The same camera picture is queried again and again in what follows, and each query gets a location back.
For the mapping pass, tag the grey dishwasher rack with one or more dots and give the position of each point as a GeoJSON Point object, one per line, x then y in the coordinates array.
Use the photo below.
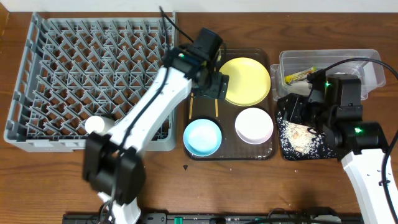
{"type": "Point", "coordinates": [74, 68]}

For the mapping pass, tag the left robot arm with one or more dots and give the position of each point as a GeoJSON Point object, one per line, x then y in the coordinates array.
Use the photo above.
{"type": "Point", "coordinates": [112, 162]}

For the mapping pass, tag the right wooden chopstick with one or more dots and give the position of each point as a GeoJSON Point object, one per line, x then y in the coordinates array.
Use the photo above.
{"type": "Point", "coordinates": [216, 108]}

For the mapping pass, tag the green orange snack wrapper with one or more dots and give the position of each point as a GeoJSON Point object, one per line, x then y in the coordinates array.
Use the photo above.
{"type": "Point", "coordinates": [299, 76]}

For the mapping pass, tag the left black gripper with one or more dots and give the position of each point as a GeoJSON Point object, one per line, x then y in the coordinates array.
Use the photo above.
{"type": "Point", "coordinates": [214, 88]}

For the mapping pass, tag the black waste tray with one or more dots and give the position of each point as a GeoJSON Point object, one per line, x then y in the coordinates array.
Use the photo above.
{"type": "Point", "coordinates": [321, 152]}

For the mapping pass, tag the white cup in rack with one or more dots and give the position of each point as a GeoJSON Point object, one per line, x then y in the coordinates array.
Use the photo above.
{"type": "Point", "coordinates": [98, 124]}

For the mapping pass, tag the wooden chopstick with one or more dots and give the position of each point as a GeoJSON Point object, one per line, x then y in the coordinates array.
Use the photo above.
{"type": "Point", "coordinates": [216, 108]}
{"type": "Point", "coordinates": [191, 106]}

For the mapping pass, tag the left wooden chopstick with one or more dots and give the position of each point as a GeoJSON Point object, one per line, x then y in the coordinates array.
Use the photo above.
{"type": "Point", "coordinates": [191, 106]}

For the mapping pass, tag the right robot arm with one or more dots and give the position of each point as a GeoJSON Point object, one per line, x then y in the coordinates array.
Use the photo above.
{"type": "Point", "coordinates": [361, 146]}

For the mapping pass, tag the yellow plate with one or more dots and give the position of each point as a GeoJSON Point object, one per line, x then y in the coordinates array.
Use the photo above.
{"type": "Point", "coordinates": [249, 81]}

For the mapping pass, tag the light blue bowl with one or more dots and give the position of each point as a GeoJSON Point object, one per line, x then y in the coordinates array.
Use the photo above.
{"type": "Point", "coordinates": [202, 137]}

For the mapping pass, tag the white shallow bowl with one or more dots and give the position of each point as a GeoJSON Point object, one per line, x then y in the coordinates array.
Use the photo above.
{"type": "Point", "coordinates": [254, 126]}

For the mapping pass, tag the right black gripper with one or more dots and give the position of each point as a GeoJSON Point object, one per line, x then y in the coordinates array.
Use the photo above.
{"type": "Point", "coordinates": [295, 105]}

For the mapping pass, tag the clear plastic bin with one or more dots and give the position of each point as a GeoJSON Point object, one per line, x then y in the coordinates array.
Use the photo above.
{"type": "Point", "coordinates": [293, 61]}

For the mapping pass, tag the dark brown serving tray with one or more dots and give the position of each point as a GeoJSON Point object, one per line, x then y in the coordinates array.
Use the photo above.
{"type": "Point", "coordinates": [232, 147]}

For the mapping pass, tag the food scraps rice pile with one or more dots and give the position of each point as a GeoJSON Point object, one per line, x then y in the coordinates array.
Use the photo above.
{"type": "Point", "coordinates": [297, 138]}

